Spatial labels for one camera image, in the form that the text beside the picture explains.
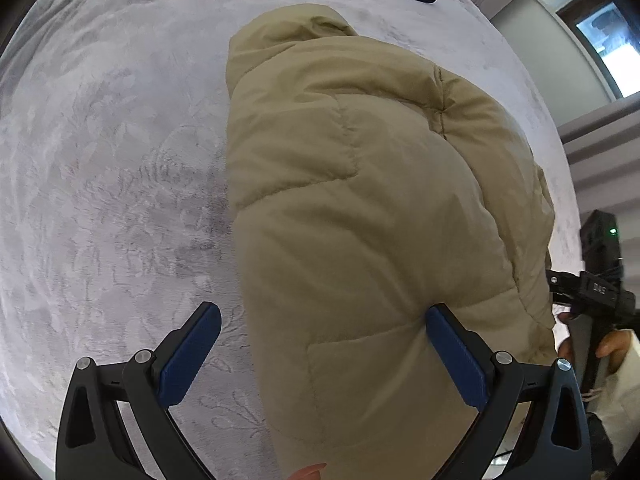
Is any window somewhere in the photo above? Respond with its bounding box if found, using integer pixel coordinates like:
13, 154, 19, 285
556, 0, 640, 101

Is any beige puffer jacket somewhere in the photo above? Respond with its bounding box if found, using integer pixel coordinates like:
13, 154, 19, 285
225, 4, 558, 480

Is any lavender plush blanket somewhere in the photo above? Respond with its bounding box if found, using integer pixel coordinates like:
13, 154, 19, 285
0, 0, 583, 480

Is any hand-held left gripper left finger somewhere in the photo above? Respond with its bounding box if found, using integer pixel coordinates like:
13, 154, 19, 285
56, 302, 222, 480

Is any grey ribbed panel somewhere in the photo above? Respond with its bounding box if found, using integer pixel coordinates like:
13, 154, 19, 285
556, 104, 640, 213

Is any person's right hand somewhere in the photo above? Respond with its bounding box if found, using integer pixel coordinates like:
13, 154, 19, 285
556, 311, 640, 375

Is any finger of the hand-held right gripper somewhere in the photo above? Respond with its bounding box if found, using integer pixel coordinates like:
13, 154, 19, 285
546, 270, 582, 307

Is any person's left hand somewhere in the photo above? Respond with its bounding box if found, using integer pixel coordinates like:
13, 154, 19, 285
286, 462, 329, 480

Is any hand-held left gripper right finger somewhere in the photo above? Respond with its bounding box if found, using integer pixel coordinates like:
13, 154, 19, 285
425, 303, 593, 480

